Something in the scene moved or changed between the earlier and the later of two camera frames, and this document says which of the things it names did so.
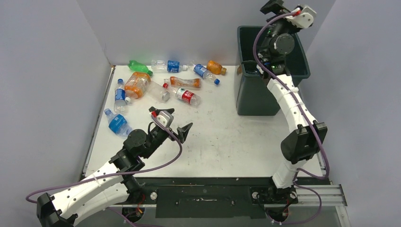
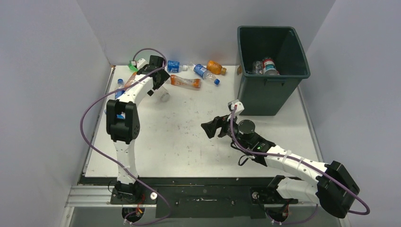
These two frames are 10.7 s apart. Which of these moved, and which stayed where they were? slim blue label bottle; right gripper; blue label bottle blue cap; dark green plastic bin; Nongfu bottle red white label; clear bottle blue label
Moved: right gripper; Nongfu bottle red white label
Stayed: blue label bottle blue cap; slim blue label bottle; clear bottle blue label; dark green plastic bin
